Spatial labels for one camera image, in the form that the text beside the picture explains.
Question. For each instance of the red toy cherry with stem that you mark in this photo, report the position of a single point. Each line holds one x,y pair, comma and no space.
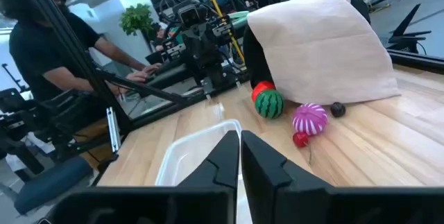
300,139

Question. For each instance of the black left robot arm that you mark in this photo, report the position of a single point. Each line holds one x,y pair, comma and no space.
215,75

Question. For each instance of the black wifi antenna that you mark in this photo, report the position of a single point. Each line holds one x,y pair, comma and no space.
406,26

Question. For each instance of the magenta white striped toy ball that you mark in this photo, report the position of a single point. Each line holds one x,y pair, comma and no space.
309,119

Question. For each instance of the clear plastic tupperware container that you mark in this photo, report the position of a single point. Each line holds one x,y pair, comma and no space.
194,151

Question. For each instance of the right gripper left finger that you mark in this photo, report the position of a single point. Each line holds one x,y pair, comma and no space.
208,203

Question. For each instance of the dark blue office chair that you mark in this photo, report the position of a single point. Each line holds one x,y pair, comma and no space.
52,182

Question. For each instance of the black machine beside table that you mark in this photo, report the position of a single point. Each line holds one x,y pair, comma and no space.
21,113

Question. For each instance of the person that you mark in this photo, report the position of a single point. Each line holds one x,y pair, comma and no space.
38,54

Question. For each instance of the black aluminium rig frame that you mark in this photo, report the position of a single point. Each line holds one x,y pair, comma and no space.
69,47

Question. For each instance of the beige paper bag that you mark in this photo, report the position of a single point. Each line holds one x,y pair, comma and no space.
322,50

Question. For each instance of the red toy tomato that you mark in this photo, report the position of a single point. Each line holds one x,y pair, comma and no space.
262,86

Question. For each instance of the green potted plant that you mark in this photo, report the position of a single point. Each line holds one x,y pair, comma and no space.
137,19

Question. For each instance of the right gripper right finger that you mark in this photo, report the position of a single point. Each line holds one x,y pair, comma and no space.
277,196

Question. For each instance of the small dark toy plum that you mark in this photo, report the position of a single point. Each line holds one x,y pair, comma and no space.
337,109

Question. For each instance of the green striped toy watermelon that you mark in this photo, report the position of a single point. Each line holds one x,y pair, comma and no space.
269,104

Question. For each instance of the silver aluminium bracket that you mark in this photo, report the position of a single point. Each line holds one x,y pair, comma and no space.
113,130

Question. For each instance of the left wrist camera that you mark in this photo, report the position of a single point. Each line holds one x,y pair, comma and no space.
189,15

